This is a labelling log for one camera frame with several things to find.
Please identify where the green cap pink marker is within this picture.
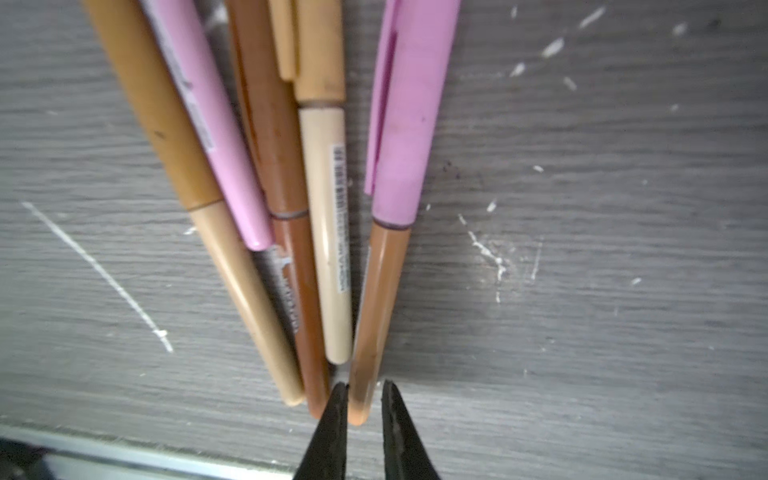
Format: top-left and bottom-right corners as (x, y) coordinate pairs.
(142, 1), (274, 251)

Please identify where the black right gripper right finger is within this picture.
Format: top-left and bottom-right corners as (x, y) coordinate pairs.
(381, 380), (440, 480)

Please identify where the gold cap cream marker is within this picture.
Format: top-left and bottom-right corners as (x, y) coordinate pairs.
(269, 0), (353, 365)

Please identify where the tan marker pen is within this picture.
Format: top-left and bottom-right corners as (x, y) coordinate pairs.
(84, 1), (305, 406)

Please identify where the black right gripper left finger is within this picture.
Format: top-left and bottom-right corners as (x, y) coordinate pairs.
(293, 382), (348, 480)

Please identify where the pink cap brown marker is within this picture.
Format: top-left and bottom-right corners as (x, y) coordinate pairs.
(348, 0), (460, 426)

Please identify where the brown marker pen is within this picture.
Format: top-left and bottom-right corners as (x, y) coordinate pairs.
(226, 1), (330, 418)

